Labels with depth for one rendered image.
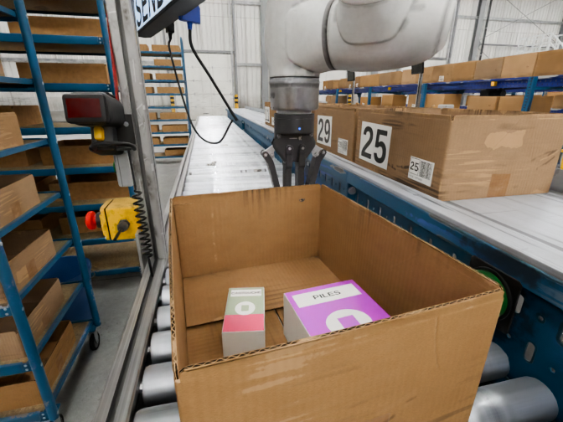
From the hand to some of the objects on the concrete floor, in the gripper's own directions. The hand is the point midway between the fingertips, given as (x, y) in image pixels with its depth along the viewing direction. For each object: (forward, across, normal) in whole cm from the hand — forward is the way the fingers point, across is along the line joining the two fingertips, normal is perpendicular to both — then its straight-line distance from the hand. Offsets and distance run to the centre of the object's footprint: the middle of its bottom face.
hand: (292, 214), depth 65 cm
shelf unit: (+86, +106, -141) cm, 196 cm away
